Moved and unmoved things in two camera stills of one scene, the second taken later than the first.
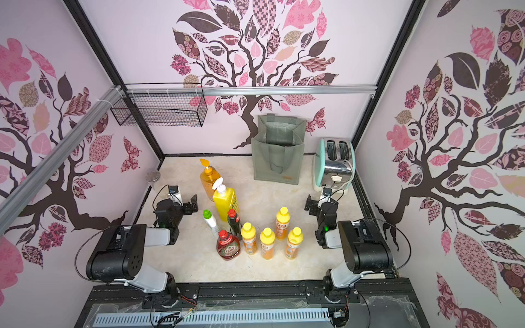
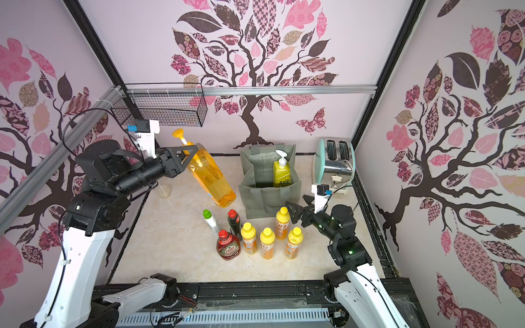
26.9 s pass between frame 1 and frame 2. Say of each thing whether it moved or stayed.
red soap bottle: stayed
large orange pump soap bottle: moved
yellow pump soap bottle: moved
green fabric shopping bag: moved
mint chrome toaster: stayed
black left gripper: moved
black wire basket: stayed
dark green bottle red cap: stayed
